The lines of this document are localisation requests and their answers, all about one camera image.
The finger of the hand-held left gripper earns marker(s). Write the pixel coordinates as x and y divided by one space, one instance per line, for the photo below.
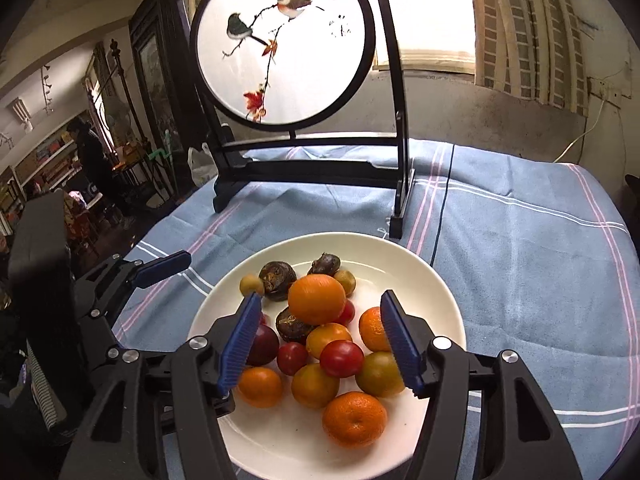
160 265
107 340

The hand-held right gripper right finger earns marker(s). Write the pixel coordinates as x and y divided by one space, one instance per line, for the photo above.
400 345

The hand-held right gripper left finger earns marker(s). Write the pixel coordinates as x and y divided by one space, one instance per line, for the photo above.
240 345

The dark purple tomato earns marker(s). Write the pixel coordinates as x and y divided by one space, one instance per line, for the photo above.
264 344

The olive green tomato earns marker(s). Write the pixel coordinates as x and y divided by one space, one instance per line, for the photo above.
380 374

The red cherry tomato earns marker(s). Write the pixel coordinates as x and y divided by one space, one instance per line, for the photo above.
348 314
292 358
341 358

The small yellow-green tomato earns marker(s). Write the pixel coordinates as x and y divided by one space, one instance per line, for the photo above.
346 281
250 285

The yellow tomato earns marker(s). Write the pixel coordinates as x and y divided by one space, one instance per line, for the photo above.
315 386
327 336

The large mandarin orange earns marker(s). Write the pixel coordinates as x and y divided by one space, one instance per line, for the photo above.
316 299

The white round plate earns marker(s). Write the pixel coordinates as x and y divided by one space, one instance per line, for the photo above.
300 440

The shelf of goods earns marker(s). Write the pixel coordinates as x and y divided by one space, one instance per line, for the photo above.
45 160

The white plastic bag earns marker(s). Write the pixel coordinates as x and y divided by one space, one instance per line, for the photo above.
200 165

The green plastic object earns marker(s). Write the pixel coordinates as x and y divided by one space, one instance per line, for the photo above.
160 152

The blue striped tablecloth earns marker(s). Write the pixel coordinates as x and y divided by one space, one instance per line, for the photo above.
500 260

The dark framed painting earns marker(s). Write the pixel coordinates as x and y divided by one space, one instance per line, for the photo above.
155 60

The round bird-painted table screen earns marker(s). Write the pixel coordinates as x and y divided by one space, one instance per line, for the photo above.
280 60

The checked curtain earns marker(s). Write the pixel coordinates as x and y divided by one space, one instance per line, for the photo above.
525 35

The bright window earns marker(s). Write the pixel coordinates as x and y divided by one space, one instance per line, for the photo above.
425 10

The white wall socket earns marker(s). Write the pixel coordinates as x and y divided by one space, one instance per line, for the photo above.
605 90

